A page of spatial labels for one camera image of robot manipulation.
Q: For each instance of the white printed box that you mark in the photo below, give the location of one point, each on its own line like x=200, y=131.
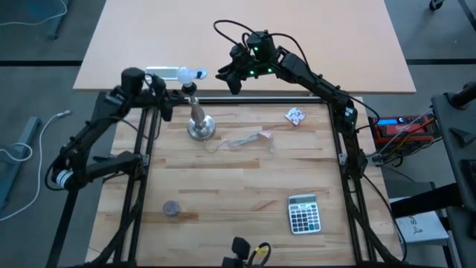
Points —
x=424, y=227

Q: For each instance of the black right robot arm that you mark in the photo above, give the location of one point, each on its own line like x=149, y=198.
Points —
x=316, y=83

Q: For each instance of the grey round pad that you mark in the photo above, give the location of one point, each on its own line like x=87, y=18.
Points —
x=171, y=208

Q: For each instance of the dark grey equipment stand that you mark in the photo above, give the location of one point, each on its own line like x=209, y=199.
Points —
x=457, y=149

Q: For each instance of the silver lamp stand black socket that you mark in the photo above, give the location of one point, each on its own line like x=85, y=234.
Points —
x=201, y=128

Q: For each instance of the grey desk leg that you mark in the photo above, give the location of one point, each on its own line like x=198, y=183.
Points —
x=22, y=141
x=56, y=26

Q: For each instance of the tan desk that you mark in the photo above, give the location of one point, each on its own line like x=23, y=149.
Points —
x=279, y=37

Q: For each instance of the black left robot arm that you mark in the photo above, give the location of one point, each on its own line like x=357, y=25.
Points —
x=96, y=126

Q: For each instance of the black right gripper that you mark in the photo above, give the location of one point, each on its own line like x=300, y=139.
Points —
x=253, y=61

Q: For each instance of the white desk calculator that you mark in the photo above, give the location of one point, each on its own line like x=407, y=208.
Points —
x=305, y=217

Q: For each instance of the black aluminium table frame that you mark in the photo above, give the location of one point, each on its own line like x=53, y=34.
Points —
x=135, y=231

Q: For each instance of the black camera block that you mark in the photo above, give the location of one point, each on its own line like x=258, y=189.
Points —
x=240, y=247

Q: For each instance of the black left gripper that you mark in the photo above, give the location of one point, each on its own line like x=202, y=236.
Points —
x=156, y=91

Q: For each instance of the black padded tube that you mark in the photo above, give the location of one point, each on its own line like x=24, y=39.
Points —
x=424, y=201

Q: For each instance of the black caster wheel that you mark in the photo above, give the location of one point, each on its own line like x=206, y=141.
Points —
x=436, y=4

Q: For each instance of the silver frame bracket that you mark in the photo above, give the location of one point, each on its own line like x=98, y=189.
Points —
x=341, y=159
x=145, y=160

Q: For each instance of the white light bulb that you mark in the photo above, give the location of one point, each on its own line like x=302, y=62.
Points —
x=185, y=75

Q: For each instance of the small white red packet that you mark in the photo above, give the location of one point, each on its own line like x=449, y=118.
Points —
x=295, y=116

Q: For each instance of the red power supply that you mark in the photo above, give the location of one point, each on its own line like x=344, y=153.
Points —
x=386, y=132

